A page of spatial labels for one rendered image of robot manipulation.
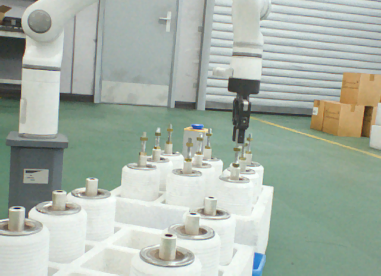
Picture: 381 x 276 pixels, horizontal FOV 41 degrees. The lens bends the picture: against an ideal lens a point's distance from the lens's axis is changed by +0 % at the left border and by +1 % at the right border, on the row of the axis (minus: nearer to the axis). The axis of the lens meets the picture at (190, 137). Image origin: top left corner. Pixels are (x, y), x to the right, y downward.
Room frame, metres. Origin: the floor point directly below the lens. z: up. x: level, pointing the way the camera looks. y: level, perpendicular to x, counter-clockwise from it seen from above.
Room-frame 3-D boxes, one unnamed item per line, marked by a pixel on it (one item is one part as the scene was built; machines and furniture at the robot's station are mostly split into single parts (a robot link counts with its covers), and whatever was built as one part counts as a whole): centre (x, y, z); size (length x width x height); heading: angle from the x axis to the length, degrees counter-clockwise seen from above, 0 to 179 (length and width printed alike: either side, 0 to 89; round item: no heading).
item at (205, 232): (0.78, -0.01, 0.25); 0.08 x 0.08 x 0.01
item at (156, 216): (1.35, -0.02, 0.09); 0.39 x 0.39 x 0.18; 77
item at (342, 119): (4.96, -1.44, 0.15); 0.30 x 0.24 x 0.30; 14
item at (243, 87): (1.21, -0.11, 0.45); 0.08 x 0.08 x 0.09
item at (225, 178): (1.21, -0.11, 0.25); 0.08 x 0.08 x 0.01
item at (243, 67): (1.21, -0.09, 0.52); 0.11 x 0.09 x 0.06; 92
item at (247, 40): (1.20, -0.11, 0.62); 0.09 x 0.07 x 0.15; 152
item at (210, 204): (0.90, -0.05, 0.26); 0.02 x 0.02 x 0.03
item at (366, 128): (5.05, -1.76, 0.15); 0.30 x 0.24 x 0.30; 16
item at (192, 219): (0.78, -0.01, 0.26); 0.02 x 0.02 x 0.03
